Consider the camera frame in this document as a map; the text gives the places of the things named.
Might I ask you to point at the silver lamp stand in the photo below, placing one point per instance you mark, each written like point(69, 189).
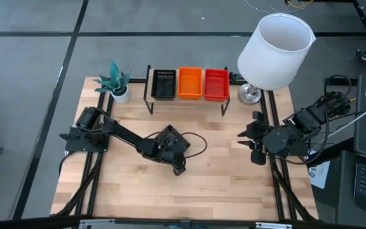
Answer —
point(249, 95)

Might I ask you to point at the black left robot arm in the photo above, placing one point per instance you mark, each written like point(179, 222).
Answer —
point(122, 135)

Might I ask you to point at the orange slotted plastic basket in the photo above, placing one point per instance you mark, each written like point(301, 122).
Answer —
point(190, 84)

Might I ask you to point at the black slotted plastic basket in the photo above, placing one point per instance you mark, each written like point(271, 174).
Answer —
point(164, 87)
point(181, 142)

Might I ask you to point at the white plant pot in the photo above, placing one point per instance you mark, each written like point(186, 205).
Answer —
point(122, 97)

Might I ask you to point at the black frame crossbar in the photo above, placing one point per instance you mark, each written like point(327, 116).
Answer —
point(27, 224)

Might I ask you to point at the white printed paper sheet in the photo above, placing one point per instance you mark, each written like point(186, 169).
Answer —
point(321, 175)

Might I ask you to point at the black side desk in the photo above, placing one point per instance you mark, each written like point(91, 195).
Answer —
point(345, 191)

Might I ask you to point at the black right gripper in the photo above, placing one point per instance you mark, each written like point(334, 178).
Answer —
point(259, 136)

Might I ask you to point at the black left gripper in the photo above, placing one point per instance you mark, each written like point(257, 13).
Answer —
point(170, 157)

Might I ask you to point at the wooden shelf with black frame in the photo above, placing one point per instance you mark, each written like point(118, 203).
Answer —
point(191, 101)

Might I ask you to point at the green artificial plant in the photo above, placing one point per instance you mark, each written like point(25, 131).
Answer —
point(114, 79)

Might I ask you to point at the black metal table frame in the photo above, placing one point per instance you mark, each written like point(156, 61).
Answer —
point(263, 101)

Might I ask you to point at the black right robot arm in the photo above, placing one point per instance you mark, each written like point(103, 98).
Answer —
point(303, 121)

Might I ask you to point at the white lamp shade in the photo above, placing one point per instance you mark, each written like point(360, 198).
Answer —
point(265, 63)

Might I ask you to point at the black floor stand foot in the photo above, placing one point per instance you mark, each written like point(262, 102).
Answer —
point(337, 81)

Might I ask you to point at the red slotted plastic basket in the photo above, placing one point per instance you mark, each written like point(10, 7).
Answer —
point(216, 86)

